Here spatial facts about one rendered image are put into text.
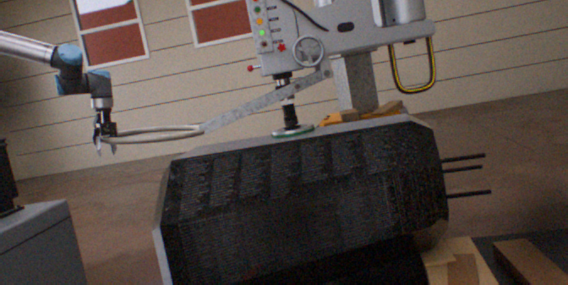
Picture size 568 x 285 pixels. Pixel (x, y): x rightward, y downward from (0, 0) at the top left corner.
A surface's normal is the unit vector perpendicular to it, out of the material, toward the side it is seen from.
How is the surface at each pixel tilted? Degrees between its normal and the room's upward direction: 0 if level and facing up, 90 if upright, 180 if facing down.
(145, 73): 90
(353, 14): 90
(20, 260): 90
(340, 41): 90
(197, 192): 45
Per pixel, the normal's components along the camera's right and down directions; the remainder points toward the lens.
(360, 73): 0.31, 0.05
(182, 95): -0.15, 0.15
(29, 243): 0.97, -0.17
